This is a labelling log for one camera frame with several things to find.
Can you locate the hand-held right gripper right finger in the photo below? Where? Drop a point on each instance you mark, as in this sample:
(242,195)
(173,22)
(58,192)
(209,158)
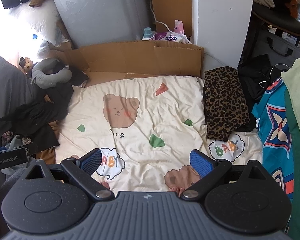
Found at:
(201,163)

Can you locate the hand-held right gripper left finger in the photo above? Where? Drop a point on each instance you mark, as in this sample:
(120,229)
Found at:
(91,162)

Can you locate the black garment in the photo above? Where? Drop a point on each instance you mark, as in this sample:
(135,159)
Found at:
(32,115)

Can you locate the leopard print garment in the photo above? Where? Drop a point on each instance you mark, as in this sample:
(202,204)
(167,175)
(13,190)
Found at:
(225,100)

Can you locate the dark grey pillow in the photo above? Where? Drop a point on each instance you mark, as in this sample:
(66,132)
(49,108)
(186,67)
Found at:
(7,87)

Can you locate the cream bear-print blanket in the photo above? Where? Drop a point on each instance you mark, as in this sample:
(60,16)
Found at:
(152,110)

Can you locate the teal patterned jersey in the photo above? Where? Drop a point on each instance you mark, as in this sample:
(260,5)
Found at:
(272,130)

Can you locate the grey neck pillow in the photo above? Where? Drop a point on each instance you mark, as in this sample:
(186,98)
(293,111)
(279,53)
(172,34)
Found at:
(40,72)

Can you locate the small teddy bear toy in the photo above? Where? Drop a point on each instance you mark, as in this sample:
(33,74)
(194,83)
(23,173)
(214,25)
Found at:
(27,63)

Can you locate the black bag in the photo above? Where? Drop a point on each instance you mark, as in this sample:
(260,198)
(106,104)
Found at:
(255,80)

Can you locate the flattened cardboard sheet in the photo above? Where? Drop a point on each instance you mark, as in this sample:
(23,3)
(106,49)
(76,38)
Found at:
(140,60)

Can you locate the purple tissue pack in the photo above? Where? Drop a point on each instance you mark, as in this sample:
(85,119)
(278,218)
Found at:
(170,38)

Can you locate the grey bag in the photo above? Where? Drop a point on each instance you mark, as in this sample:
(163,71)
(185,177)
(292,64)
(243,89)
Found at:
(270,50)

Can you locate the pink plastic bag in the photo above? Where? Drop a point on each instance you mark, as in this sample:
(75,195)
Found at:
(178,26)

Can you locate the white pillow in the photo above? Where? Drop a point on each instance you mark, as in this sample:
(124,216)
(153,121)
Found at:
(40,22)

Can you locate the detergent bottle with blue cap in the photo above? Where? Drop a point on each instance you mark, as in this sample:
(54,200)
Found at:
(147,33)

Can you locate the grey wrapped mattress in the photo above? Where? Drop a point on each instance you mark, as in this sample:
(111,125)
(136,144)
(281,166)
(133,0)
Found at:
(97,10)

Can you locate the black chair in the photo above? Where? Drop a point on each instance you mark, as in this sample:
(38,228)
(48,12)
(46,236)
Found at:
(277,21)

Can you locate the upright cardboard box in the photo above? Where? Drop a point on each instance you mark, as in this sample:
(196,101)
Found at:
(175,2)

